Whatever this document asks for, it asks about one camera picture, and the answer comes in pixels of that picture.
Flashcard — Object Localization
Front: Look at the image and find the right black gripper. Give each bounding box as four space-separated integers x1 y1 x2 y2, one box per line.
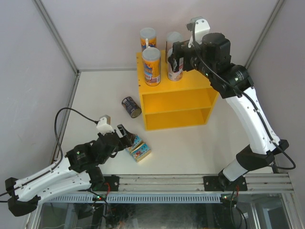
168 36 215 81

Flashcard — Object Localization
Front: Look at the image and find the aluminium frame rail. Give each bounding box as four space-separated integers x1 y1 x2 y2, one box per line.
117 174 294 194

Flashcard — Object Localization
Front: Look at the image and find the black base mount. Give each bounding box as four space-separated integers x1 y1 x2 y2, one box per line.
203 176 223 192
101 175 120 191

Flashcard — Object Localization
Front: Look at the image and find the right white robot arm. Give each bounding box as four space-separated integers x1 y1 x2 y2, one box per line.
168 33 289 190

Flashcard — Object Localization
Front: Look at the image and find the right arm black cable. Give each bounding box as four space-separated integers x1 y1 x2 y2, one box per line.
190 23 296 170

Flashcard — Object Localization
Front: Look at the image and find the grey slotted cable duct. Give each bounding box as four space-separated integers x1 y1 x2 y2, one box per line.
46 193 231 204

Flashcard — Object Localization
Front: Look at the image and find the dark blue tin can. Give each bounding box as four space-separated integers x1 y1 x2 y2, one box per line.
122 96 142 118

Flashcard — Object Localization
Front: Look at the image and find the orange can with spoon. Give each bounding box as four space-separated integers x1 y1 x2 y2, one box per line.
140 27 157 51

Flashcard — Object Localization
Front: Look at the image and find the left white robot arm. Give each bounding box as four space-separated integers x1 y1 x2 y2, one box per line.
5 125 136 217

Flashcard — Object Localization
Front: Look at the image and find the blue luncheon meat tin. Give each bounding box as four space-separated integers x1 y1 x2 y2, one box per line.
126 135 143 153
130 143 151 162

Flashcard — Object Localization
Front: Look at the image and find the yellow wooden shelf cabinet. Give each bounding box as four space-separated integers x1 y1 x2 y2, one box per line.
136 50 219 131

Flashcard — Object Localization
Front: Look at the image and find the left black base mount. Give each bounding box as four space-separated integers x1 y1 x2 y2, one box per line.
101 175 120 191

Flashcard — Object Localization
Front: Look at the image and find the yellow can with white spoon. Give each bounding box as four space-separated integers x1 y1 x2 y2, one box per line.
142 47 161 86

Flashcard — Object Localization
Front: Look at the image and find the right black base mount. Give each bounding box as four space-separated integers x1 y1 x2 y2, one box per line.
203 176 223 192

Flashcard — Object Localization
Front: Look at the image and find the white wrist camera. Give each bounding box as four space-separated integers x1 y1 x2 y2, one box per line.
186 17 210 48
96 115 114 135

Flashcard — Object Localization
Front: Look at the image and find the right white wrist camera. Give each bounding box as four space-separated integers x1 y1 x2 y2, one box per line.
186 17 210 48

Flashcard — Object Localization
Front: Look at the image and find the white porridge can red label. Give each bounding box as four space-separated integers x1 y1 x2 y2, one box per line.
165 31 183 64

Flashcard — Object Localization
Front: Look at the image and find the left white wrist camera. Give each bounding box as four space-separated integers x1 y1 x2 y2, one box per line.
96 115 114 135

